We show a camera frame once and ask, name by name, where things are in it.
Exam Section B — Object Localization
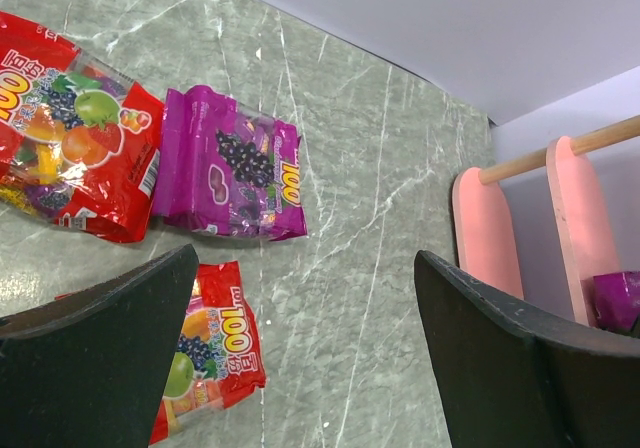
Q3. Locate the purple candy bag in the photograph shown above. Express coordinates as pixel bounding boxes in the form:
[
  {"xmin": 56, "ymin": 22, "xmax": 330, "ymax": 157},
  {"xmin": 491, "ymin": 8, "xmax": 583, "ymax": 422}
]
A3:
[
  {"xmin": 152, "ymin": 85, "xmax": 307, "ymax": 241},
  {"xmin": 593, "ymin": 271, "xmax": 639, "ymax": 338}
]

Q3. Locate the red candy bag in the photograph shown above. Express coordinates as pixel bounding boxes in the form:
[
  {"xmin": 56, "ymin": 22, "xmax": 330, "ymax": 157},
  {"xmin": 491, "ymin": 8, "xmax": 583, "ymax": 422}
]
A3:
[
  {"xmin": 1, "ymin": 13, "xmax": 164, "ymax": 243},
  {"xmin": 150, "ymin": 261, "xmax": 267, "ymax": 444}
]

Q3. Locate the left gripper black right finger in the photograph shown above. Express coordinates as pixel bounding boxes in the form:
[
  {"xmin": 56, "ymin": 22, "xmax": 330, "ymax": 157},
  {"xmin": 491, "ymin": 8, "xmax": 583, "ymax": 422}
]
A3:
[{"xmin": 414, "ymin": 251, "xmax": 639, "ymax": 447}]

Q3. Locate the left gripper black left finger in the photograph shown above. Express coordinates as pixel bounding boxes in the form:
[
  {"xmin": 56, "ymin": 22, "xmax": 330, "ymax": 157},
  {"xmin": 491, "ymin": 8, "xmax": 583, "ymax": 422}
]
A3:
[{"xmin": 1, "ymin": 245, "xmax": 199, "ymax": 447}]

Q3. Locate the red candy bag lower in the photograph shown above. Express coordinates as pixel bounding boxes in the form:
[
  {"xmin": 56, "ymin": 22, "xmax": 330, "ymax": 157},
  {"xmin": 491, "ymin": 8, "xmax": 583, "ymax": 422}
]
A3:
[{"xmin": 150, "ymin": 261, "xmax": 267, "ymax": 444}]

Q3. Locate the red candy bag upper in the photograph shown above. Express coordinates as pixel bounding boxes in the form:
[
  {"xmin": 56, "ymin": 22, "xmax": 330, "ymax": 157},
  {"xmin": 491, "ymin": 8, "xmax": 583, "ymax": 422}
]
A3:
[{"xmin": 1, "ymin": 13, "xmax": 164, "ymax": 243}]

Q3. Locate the pink three-tier shelf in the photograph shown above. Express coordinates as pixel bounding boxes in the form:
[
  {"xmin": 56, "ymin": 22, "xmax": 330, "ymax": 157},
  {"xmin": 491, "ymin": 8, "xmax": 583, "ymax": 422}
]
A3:
[{"xmin": 452, "ymin": 117, "xmax": 639, "ymax": 327}]

